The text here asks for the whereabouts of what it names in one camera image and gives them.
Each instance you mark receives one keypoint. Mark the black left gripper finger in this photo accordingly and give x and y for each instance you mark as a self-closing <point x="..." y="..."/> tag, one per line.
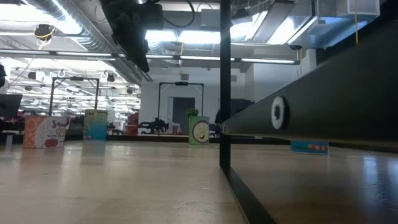
<point x="133" y="46"/>

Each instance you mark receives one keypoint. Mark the blue yellow cherries can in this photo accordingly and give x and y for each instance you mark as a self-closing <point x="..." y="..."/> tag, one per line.
<point x="95" y="126"/>
<point x="310" y="147"/>

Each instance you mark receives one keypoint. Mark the orange white squash can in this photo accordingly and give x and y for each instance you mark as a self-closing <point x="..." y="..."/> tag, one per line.
<point x="44" y="131"/>

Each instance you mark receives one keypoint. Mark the black background robot arm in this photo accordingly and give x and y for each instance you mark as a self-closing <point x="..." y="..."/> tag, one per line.
<point x="155" y="125"/>

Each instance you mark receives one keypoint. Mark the ceiling light bar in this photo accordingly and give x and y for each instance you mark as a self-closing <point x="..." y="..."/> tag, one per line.
<point x="192" y="57"/>

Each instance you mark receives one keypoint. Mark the green plant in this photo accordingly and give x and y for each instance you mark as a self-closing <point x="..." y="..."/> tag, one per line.
<point x="192" y="112"/>

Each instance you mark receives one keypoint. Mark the green labelled can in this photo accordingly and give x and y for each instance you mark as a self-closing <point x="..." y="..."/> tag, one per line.
<point x="199" y="130"/>

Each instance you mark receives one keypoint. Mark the black monitor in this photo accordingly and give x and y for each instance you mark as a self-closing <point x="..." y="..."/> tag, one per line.
<point x="9" y="105"/>

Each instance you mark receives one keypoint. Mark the silver spiral duct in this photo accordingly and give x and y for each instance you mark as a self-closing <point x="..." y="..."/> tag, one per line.
<point x="93" y="31"/>

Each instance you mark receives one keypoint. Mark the black station frame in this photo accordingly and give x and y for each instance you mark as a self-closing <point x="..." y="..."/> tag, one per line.
<point x="181" y="83"/>
<point x="74" y="78"/>

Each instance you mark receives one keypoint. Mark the black aluminium table frame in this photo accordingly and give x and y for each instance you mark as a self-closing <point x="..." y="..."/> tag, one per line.
<point x="140" y="137"/>

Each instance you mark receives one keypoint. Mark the rectangular metal duct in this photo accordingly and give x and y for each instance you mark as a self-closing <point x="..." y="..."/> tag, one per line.
<point x="311" y="21"/>

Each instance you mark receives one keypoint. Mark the wooden shelf with black frame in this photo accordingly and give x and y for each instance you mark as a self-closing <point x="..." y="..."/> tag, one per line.
<point x="342" y="93"/>

